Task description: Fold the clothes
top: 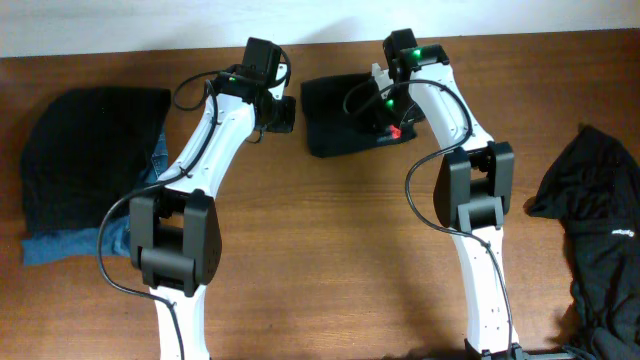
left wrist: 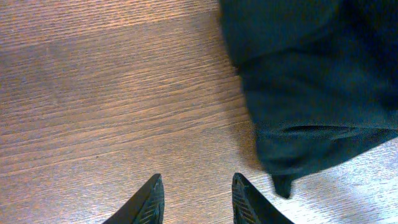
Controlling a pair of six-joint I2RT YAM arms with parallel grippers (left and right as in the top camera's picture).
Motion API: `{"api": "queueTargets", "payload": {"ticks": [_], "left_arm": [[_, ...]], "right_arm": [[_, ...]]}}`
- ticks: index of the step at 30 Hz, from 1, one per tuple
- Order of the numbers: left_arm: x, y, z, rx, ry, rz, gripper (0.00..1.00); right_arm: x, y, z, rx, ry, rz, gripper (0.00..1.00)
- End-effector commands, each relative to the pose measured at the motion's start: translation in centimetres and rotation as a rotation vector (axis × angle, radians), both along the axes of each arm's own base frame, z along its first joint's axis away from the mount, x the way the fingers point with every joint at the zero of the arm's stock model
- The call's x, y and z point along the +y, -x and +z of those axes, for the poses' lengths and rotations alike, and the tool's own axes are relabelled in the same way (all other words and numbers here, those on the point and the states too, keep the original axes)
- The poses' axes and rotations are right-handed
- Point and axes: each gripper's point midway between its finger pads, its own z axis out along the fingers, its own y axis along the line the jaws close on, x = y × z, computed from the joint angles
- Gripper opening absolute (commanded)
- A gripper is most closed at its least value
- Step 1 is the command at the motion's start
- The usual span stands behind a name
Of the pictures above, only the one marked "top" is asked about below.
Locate black leggings red-grey waistband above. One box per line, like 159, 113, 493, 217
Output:
301, 73, 388, 158

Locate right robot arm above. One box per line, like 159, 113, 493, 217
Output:
372, 29, 524, 359

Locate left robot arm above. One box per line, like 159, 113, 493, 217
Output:
128, 38, 295, 359

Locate folded black garment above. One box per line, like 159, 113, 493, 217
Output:
20, 86, 171, 233

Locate folded blue jeans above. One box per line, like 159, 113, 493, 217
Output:
21, 130, 168, 266

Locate black shirt with logo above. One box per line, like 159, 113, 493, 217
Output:
527, 126, 639, 359

